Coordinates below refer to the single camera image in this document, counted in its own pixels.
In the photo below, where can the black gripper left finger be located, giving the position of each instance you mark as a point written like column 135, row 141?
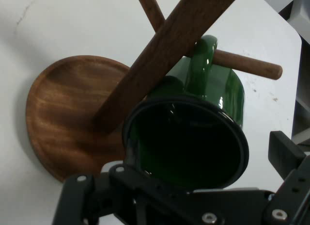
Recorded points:
column 145, row 203

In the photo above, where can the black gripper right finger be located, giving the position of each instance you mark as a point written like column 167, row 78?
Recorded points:
column 290, row 186

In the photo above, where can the green enamel mug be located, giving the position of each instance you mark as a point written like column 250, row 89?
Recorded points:
column 218, row 94

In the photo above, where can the brown wooden mug tree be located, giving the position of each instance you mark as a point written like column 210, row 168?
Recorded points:
column 72, row 101

